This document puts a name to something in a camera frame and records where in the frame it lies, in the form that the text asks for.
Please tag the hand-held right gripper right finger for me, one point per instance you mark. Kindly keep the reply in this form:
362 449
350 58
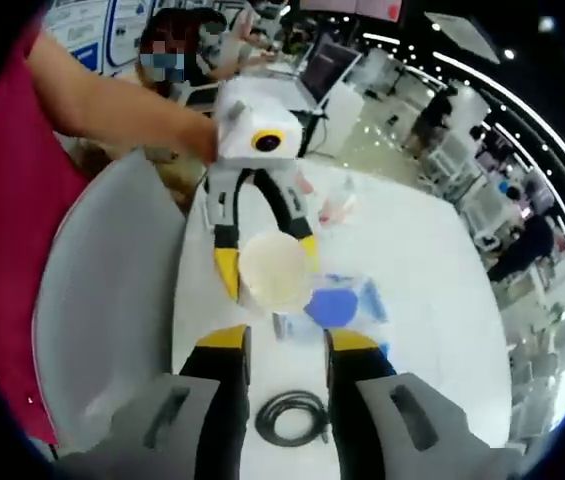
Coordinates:
362 425

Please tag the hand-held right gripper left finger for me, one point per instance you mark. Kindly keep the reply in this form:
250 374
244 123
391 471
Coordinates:
222 400

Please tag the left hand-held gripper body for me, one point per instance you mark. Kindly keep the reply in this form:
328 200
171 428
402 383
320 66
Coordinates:
242 130

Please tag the white paper cup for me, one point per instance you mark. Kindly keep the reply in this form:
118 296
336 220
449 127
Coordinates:
274 270

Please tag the clear pouch with blue pad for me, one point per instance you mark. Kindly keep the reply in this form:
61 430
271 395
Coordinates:
334 305

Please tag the open laptop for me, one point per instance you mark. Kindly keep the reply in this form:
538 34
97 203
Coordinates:
329 70

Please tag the grey chair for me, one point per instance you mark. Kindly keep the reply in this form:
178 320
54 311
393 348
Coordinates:
107 300

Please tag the person's red shirt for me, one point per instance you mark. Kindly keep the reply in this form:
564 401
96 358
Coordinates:
7 225

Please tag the ceiling air vent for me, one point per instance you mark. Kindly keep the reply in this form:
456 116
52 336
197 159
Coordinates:
462 35

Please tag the large wall screen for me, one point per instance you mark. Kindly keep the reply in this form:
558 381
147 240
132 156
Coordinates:
362 6

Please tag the wall posters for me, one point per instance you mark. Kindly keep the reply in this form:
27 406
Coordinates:
82 25

